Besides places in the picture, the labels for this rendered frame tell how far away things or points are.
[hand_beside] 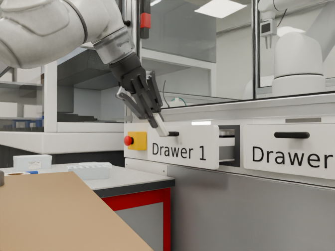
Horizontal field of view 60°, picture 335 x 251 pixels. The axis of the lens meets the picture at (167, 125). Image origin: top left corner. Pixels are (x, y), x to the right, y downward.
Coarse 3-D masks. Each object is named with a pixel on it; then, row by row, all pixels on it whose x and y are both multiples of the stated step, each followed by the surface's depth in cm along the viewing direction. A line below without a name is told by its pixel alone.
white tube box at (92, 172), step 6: (66, 168) 95; (72, 168) 89; (78, 168) 89; (84, 168) 90; (90, 168) 91; (96, 168) 91; (102, 168) 92; (108, 168) 93; (78, 174) 89; (84, 174) 90; (90, 174) 91; (96, 174) 91; (102, 174) 92; (108, 174) 93
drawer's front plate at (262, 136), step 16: (256, 128) 71; (272, 128) 67; (288, 128) 64; (304, 128) 62; (320, 128) 59; (256, 144) 71; (272, 144) 67; (288, 144) 64; (304, 144) 62; (320, 144) 59; (272, 160) 67; (288, 160) 64; (304, 160) 62; (320, 160) 59; (320, 176) 59
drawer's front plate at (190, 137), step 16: (176, 128) 82; (192, 128) 77; (208, 128) 73; (160, 144) 88; (176, 144) 82; (192, 144) 77; (208, 144) 73; (160, 160) 88; (176, 160) 82; (192, 160) 77; (208, 160) 72
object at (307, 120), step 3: (285, 120) 67; (288, 120) 66; (291, 120) 66; (294, 120) 65; (297, 120) 65; (300, 120) 64; (303, 120) 64; (306, 120) 63; (309, 120) 62; (312, 120) 62; (315, 120) 62; (318, 120) 61
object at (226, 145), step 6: (222, 138) 76; (228, 138) 77; (234, 138) 79; (222, 144) 76; (228, 144) 77; (234, 144) 79; (222, 150) 75; (228, 150) 77; (234, 150) 78; (222, 156) 75; (228, 156) 77; (234, 156) 78
